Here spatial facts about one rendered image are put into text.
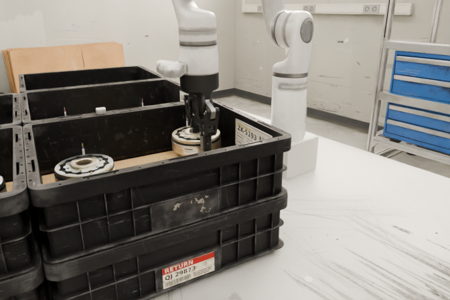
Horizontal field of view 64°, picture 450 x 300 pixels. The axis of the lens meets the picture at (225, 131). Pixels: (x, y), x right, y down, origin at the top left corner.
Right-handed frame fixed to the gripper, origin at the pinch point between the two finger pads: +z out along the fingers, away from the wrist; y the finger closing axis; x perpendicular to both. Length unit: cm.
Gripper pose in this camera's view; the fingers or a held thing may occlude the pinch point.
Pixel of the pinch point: (201, 140)
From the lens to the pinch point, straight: 73.9
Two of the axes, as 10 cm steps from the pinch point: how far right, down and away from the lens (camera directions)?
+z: 0.1, 9.4, 3.4
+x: -9.1, 1.5, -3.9
